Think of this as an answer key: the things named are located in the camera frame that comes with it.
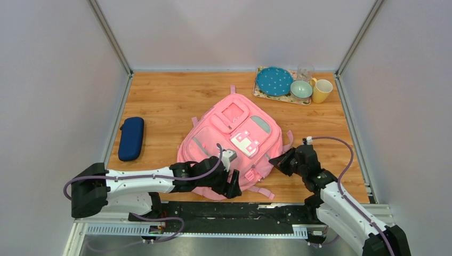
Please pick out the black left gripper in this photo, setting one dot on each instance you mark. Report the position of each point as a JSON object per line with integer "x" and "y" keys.
{"x": 229, "y": 190}

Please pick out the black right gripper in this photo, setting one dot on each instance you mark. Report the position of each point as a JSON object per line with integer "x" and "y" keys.
{"x": 280, "y": 162}

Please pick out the pink student backpack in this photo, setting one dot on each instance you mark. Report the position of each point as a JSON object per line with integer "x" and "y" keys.
{"x": 251, "y": 135}

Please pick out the blue zippered pencil case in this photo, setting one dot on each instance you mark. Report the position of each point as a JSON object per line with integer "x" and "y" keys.
{"x": 131, "y": 139}

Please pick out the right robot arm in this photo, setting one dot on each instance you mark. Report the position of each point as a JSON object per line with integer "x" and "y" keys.
{"x": 334, "y": 206}

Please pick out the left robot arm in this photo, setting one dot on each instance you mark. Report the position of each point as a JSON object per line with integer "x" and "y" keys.
{"x": 97, "y": 189}

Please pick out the light green bowl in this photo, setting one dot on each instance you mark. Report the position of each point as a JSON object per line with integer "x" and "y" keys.
{"x": 301, "y": 89}

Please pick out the yellow mug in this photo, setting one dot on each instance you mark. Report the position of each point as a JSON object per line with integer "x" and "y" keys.
{"x": 321, "y": 89}

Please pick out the patterned serving tray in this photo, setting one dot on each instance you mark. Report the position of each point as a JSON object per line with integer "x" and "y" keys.
{"x": 285, "y": 98}

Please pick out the blue polka dot plate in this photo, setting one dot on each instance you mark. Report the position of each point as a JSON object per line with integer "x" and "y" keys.
{"x": 274, "y": 81}

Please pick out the clear drinking glass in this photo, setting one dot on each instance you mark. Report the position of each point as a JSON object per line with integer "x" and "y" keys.
{"x": 305, "y": 72}

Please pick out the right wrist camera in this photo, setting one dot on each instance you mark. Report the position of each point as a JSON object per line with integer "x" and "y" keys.
{"x": 308, "y": 140}

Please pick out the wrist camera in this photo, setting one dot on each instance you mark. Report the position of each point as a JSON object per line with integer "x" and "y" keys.
{"x": 227, "y": 157}
{"x": 308, "y": 140}

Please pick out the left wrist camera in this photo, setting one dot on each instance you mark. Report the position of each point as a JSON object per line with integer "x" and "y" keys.
{"x": 227, "y": 157}

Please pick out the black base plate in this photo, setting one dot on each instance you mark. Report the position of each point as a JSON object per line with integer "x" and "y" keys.
{"x": 235, "y": 218}

